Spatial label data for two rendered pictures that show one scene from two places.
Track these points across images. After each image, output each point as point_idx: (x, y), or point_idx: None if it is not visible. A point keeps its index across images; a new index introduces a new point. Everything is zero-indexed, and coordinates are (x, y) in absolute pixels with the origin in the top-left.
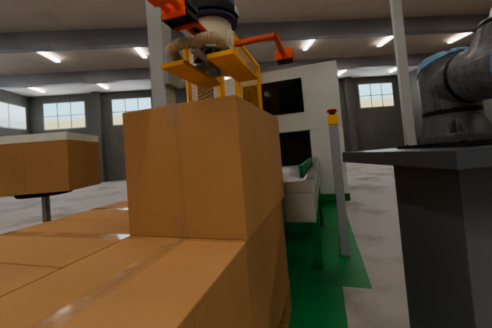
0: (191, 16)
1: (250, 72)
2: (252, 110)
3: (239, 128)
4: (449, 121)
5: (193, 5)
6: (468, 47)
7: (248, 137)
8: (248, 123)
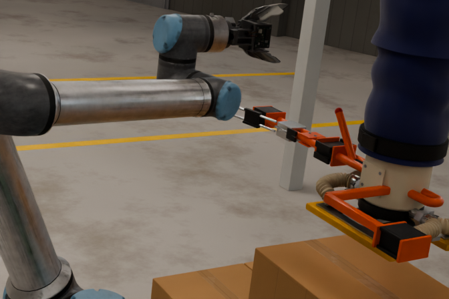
0: (317, 159)
1: (357, 241)
2: (282, 277)
3: (252, 278)
4: None
5: (323, 145)
6: (77, 284)
7: (264, 296)
8: (269, 285)
